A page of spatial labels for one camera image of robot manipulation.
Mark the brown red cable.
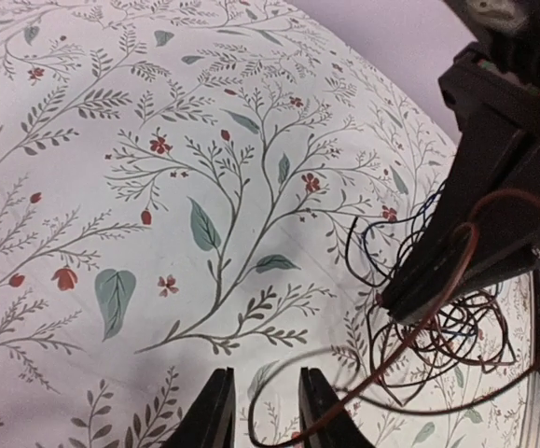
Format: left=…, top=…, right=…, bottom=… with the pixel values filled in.
left=248, top=188, right=540, bottom=448

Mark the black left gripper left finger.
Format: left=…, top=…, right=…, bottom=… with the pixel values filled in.
left=161, top=368, right=236, bottom=448

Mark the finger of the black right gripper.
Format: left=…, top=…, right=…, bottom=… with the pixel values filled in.
left=381, top=223, right=478, bottom=326

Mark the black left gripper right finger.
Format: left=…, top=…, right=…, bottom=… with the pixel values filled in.
left=298, top=367, right=376, bottom=448

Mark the black cable tangle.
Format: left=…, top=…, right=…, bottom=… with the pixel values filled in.
left=346, top=181, right=518, bottom=407

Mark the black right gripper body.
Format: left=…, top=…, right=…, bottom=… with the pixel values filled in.
left=421, top=0, right=540, bottom=300

